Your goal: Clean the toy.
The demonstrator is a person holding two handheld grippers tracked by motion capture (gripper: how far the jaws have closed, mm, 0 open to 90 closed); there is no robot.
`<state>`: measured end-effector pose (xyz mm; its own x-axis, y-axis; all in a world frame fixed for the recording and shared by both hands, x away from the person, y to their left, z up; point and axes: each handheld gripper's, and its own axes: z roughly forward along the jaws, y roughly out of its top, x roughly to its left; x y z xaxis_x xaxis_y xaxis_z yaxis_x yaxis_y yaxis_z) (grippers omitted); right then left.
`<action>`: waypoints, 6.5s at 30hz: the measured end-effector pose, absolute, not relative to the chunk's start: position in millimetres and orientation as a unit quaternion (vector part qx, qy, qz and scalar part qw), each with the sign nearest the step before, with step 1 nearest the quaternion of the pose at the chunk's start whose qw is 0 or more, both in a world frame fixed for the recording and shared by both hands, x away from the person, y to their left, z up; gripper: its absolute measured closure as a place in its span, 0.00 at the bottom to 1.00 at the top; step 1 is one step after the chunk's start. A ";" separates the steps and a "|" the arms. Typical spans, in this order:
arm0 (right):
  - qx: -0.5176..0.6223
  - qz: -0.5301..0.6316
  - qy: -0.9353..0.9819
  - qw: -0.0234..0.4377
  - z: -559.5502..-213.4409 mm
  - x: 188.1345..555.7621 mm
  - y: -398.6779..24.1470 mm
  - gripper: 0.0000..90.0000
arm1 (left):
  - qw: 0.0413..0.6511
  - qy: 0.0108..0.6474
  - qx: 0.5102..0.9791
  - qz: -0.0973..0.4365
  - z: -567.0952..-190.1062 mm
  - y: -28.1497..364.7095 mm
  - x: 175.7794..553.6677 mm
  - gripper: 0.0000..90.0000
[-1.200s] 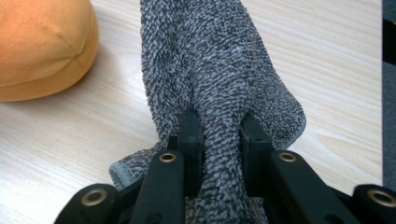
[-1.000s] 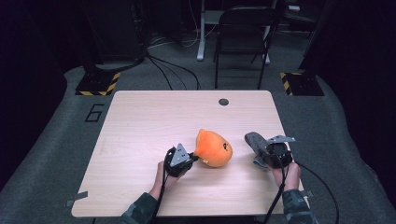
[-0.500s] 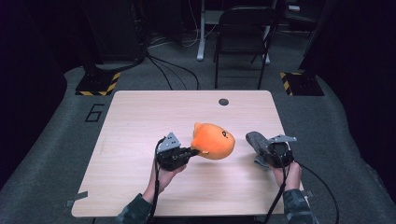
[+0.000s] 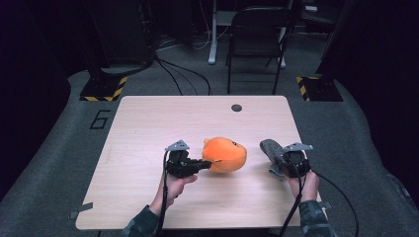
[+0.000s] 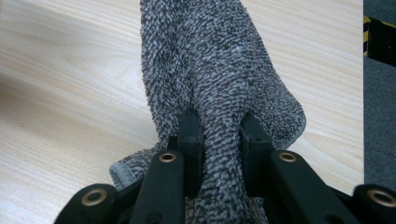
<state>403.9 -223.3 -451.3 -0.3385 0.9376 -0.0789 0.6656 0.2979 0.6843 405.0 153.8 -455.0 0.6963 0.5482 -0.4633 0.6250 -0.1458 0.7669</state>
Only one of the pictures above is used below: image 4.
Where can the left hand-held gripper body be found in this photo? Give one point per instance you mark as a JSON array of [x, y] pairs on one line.
[[179, 164]]

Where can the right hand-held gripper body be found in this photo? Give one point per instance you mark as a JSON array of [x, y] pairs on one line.
[[296, 163]]

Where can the orange plush toy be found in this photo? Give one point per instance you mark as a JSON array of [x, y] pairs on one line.
[[225, 154]]

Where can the grey towel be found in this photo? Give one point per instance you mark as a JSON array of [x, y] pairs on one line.
[[273, 154]]

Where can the person's left hand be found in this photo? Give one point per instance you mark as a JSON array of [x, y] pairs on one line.
[[174, 189]]

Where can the person's right hand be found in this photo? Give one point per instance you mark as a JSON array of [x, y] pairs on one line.
[[304, 187]]

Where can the grey tape strip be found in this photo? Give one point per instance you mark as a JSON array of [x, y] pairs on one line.
[[325, 205], [80, 210]]

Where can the black stand base striped edge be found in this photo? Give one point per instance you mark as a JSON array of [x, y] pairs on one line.
[[318, 88], [103, 88]]

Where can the white desk leg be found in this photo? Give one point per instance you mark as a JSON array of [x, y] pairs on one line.
[[213, 33]]

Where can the black folding chair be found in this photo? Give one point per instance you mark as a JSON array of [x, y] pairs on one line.
[[257, 33]]

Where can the black cabinet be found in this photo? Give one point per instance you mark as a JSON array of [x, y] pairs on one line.
[[122, 29]]

